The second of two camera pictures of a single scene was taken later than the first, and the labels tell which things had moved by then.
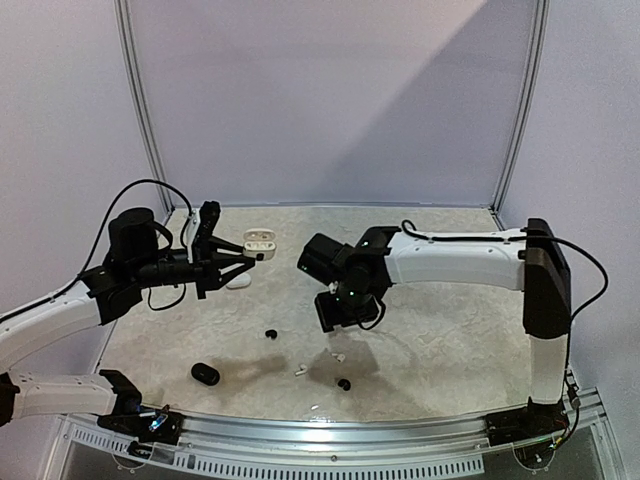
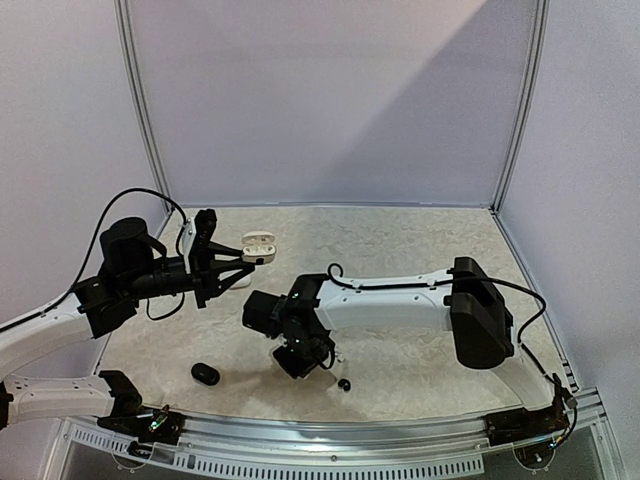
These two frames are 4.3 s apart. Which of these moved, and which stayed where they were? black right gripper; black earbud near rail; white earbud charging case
Moved: black right gripper
Stayed: white earbud charging case; black earbud near rail
